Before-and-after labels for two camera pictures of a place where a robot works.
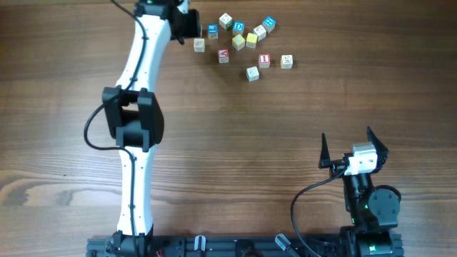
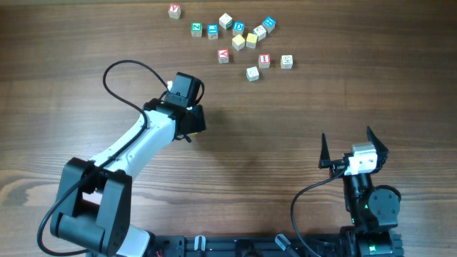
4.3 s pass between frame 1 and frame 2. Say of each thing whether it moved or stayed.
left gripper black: moved
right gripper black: stayed
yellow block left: stayed
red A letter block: stayed
